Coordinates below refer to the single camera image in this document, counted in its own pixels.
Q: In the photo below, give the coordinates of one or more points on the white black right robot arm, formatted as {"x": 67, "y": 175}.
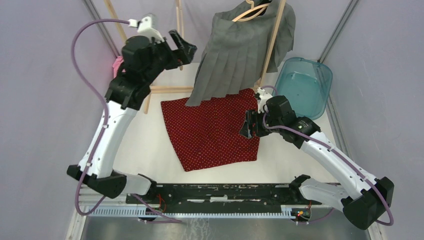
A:
{"x": 363, "y": 198}

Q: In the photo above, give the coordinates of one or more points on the red polka dot cloth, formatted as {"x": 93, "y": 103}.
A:
{"x": 207, "y": 135}

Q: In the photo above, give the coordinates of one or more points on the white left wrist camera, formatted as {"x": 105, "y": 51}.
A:
{"x": 146, "y": 27}

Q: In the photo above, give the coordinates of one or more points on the teal plastic basket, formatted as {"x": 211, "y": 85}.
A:
{"x": 306, "y": 84}

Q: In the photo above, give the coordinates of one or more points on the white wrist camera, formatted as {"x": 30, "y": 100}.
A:
{"x": 146, "y": 27}
{"x": 262, "y": 96}

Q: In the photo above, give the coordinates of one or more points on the pink cloth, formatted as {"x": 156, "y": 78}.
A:
{"x": 116, "y": 65}

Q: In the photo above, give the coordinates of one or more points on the wooden clothes rack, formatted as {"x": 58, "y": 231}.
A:
{"x": 281, "y": 43}

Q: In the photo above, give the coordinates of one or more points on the grey pleated skirt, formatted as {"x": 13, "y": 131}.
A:
{"x": 234, "y": 56}

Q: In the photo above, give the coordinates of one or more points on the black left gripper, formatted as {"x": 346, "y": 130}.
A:
{"x": 184, "y": 54}

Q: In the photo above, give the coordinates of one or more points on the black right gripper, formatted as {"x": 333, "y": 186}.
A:
{"x": 252, "y": 116}

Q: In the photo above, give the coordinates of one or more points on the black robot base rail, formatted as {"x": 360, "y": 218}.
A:
{"x": 241, "y": 198}

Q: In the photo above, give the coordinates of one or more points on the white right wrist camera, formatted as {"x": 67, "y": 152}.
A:
{"x": 262, "y": 96}

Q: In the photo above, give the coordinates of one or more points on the wooden clothes hanger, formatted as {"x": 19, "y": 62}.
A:
{"x": 256, "y": 9}

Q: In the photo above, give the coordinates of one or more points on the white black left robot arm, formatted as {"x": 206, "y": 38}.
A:
{"x": 119, "y": 112}

